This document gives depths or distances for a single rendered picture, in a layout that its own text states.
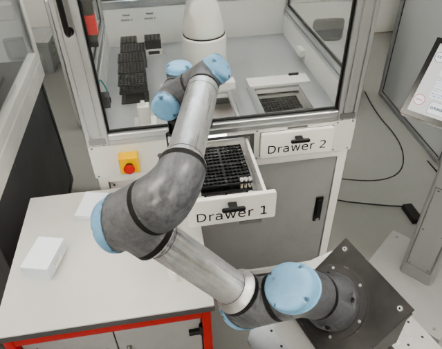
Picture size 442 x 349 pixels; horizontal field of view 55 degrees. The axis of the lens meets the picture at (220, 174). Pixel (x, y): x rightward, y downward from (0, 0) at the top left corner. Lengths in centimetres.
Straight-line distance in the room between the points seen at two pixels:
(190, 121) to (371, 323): 66
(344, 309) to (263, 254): 106
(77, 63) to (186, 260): 78
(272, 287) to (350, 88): 89
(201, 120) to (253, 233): 118
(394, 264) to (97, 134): 164
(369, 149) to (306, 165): 149
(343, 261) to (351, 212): 152
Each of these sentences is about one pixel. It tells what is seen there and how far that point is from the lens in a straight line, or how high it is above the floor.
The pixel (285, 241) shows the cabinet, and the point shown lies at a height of 27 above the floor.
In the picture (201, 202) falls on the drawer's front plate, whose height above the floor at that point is 92.
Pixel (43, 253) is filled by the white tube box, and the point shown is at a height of 81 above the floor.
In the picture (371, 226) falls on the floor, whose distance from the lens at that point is 266.
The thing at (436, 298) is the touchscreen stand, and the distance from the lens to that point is 239.
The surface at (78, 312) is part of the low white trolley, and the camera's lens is 135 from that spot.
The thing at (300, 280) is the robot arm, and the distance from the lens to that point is 99.
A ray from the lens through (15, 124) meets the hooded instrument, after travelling 198.
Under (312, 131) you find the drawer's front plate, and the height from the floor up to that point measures 92.
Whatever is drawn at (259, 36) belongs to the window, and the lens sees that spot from 147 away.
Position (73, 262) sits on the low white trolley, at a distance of 147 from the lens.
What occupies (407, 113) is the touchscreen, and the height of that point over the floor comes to 97.
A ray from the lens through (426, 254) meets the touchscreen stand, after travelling 228.
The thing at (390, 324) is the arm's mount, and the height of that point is 91.
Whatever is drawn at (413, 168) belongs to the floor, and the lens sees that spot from 318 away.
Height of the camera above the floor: 183
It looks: 39 degrees down
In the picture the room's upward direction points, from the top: 2 degrees counter-clockwise
